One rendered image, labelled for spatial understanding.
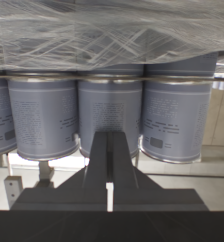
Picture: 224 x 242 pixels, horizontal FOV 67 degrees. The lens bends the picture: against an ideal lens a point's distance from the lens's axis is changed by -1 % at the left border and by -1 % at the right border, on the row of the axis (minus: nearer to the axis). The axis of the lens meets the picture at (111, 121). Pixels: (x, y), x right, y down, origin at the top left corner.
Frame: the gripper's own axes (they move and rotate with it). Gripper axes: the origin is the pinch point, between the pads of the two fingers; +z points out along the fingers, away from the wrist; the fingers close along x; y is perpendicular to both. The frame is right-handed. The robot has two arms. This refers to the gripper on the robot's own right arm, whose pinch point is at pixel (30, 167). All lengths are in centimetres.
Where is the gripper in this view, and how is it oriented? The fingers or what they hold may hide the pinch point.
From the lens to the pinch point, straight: 42.4
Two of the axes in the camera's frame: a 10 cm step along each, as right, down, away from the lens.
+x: 0.0, 2.9, -9.6
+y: 10.0, 0.2, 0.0
